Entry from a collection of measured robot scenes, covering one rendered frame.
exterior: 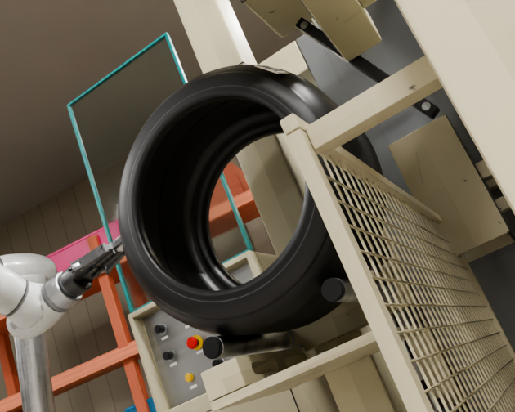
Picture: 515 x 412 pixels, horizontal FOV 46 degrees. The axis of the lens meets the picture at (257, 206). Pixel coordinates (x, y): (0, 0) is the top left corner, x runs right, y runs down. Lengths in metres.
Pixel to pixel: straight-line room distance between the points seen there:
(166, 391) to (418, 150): 1.30
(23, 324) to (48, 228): 5.01
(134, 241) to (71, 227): 5.14
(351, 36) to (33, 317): 1.03
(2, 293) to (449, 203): 1.06
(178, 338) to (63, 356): 4.17
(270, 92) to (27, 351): 1.31
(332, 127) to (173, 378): 1.71
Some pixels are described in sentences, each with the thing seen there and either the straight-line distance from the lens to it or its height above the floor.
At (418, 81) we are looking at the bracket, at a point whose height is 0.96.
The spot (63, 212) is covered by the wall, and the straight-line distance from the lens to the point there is 6.56.
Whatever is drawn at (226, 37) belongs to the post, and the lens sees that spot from 1.82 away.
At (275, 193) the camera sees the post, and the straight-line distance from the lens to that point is 1.61.
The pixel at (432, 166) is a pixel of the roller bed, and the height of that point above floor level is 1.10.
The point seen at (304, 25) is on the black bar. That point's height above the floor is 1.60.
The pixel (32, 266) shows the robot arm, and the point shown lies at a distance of 2.19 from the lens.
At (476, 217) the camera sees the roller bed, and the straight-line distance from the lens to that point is 1.38.
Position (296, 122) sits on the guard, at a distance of 0.64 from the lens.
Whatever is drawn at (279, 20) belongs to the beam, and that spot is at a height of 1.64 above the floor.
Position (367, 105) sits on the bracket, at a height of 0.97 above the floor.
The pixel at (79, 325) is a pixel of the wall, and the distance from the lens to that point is 6.25.
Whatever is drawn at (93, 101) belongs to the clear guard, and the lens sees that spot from 2.62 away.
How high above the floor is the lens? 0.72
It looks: 19 degrees up
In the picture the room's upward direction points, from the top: 22 degrees counter-clockwise
